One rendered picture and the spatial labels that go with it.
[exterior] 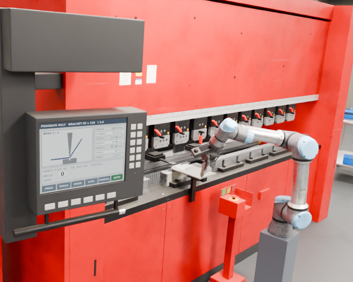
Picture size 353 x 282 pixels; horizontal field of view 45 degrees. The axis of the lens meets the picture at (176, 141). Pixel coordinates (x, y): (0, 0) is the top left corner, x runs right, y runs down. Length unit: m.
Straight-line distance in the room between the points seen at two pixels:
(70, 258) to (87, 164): 0.79
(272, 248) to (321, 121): 2.34
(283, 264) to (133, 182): 1.27
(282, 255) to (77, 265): 1.18
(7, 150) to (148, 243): 1.45
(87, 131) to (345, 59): 3.48
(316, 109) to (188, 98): 2.15
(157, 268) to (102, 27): 1.87
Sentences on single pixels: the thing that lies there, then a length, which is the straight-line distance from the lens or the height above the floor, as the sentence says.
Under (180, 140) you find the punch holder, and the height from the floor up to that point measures 1.20.
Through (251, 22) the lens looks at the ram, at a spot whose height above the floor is 2.04.
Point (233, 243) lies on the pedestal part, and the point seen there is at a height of 0.42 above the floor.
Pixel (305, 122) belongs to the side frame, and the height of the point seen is 1.08.
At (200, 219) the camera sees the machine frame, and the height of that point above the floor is 0.59.
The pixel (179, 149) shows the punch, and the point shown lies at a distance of 3.00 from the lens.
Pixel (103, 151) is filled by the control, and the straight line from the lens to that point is 1.65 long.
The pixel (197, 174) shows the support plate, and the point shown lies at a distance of 2.89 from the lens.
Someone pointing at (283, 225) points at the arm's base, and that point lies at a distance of 2.66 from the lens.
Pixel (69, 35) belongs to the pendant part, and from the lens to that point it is 1.54.
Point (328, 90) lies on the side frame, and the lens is 4.72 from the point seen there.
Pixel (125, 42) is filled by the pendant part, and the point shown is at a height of 1.86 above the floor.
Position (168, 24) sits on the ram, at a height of 1.96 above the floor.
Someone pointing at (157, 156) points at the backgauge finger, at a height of 1.02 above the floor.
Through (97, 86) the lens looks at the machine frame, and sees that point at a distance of 2.11.
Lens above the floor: 1.90
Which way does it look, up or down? 14 degrees down
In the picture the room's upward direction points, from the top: 4 degrees clockwise
